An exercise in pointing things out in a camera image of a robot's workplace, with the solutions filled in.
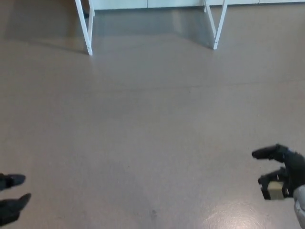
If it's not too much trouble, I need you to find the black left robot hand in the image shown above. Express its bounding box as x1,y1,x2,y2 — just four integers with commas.
0,173,32,226

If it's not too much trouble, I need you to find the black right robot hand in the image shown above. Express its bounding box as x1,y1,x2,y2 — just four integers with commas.
251,144,305,201

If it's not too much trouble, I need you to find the white trestle desk leg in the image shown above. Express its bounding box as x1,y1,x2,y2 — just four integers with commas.
204,0,229,51
74,0,96,56

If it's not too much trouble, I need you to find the white cabinet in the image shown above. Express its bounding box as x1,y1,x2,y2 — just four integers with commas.
91,0,305,10

